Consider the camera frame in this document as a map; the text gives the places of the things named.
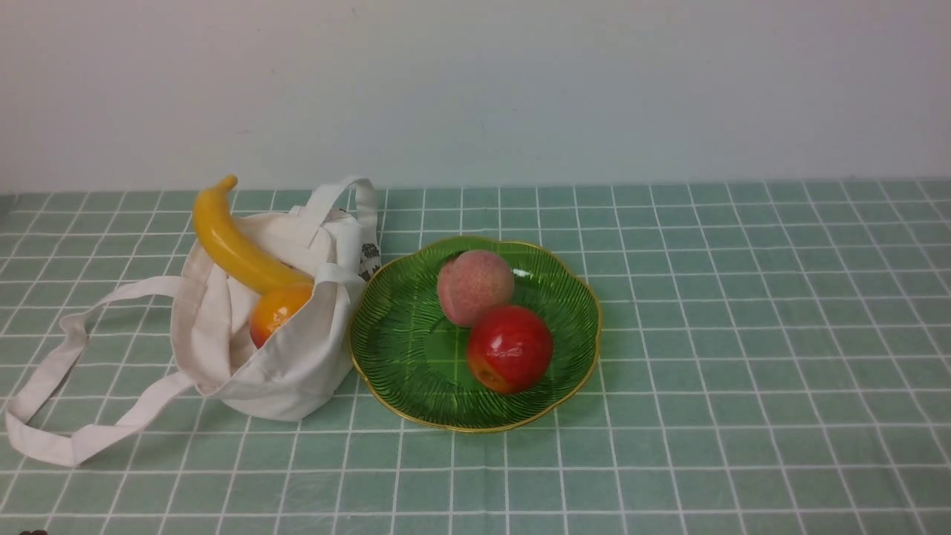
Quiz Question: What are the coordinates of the white cloth bag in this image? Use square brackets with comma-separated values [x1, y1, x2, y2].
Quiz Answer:
[4, 176, 381, 467]

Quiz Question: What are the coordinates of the pink peach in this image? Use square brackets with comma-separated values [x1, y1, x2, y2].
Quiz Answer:
[437, 248, 514, 328]

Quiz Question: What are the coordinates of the red apple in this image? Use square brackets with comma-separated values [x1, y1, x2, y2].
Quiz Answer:
[466, 305, 554, 394]

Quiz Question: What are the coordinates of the yellow banana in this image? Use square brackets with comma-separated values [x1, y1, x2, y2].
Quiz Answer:
[192, 174, 312, 295]

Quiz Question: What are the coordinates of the green glass plate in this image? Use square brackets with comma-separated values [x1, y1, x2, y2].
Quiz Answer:
[349, 235, 603, 433]

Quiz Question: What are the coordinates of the orange fruit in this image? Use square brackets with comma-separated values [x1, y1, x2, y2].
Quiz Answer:
[249, 283, 314, 348]

